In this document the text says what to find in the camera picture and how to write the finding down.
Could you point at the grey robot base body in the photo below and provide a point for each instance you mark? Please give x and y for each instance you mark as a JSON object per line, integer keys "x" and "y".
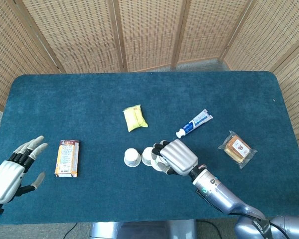
{"x": 139, "y": 230}

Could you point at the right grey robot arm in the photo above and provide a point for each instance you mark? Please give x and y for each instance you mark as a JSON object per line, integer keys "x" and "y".
{"x": 219, "y": 194}

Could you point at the blue white toothpaste tube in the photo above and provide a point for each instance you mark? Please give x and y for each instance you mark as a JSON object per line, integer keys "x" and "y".
{"x": 193, "y": 123}

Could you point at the woven bamboo screen panel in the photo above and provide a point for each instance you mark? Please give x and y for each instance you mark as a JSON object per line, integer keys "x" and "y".
{"x": 149, "y": 32}
{"x": 269, "y": 32}
{"x": 77, "y": 32}
{"x": 296, "y": 87}
{"x": 10, "y": 49}
{"x": 209, "y": 30}

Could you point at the yellow snack packet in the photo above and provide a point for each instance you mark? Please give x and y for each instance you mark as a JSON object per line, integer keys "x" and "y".
{"x": 134, "y": 119}

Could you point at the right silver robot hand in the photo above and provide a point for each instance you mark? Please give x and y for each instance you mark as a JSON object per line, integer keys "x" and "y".
{"x": 179, "y": 156}

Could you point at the orange white carton box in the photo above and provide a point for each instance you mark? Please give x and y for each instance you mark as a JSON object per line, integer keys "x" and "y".
{"x": 66, "y": 159}

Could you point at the clear wrapped cake pack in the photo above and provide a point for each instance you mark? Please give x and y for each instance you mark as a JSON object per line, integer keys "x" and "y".
{"x": 236, "y": 149}

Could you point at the blue felt table cover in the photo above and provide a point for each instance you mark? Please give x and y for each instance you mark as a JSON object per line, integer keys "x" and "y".
{"x": 89, "y": 99}

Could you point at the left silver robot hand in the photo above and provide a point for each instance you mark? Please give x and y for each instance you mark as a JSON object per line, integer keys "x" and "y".
{"x": 5, "y": 181}

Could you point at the white floral paper cup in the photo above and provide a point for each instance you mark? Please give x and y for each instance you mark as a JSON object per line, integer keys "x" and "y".
{"x": 155, "y": 164}
{"x": 146, "y": 156}
{"x": 132, "y": 155}

